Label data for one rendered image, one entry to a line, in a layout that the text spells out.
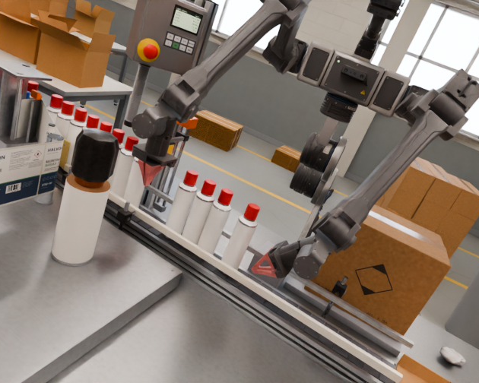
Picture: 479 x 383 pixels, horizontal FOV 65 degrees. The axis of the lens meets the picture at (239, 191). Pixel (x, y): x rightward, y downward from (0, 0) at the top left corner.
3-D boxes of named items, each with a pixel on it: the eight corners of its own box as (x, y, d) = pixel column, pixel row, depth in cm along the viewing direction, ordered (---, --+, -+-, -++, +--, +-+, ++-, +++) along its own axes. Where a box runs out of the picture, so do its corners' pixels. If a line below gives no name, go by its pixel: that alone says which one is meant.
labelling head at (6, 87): (-26, 143, 113) (-18, 58, 104) (15, 140, 125) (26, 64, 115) (4, 163, 109) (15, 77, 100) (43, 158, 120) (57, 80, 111)
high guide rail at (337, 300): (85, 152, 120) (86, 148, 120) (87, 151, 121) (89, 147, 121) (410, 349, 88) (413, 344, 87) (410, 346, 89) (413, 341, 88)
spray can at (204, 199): (175, 243, 104) (198, 178, 97) (185, 237, 109) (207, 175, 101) (189, 252, 103) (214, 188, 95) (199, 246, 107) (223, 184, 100)
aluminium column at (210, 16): (137, 204, 127) (198, -5, 103) (146, 200, 131) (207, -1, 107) (147, 210, 125) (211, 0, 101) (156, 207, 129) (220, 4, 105)
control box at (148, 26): (124, 53, 108) (141, -18, 101) (179, 70, 117) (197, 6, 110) (132, 61, 100) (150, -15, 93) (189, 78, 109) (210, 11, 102)
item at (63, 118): (45, 159, 120) (55, 99, 113) (58, 158, 125) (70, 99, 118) (55, 166, 119) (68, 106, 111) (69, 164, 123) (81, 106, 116)
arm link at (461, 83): (502, 86, 83) (468, 56, 84) (457, 132, 85) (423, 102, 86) (431, 113, 128) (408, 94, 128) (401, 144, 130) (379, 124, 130)
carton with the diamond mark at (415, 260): (302, 289, 113) (343, 213, 103) (317, 257, 134) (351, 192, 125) (399, 343, 105) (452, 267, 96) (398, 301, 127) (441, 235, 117)
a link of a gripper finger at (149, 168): (144, 191, 96) (153, 159, 93) (123, 179, 98) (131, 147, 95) (160, 187, 102) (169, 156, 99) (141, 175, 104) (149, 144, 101)
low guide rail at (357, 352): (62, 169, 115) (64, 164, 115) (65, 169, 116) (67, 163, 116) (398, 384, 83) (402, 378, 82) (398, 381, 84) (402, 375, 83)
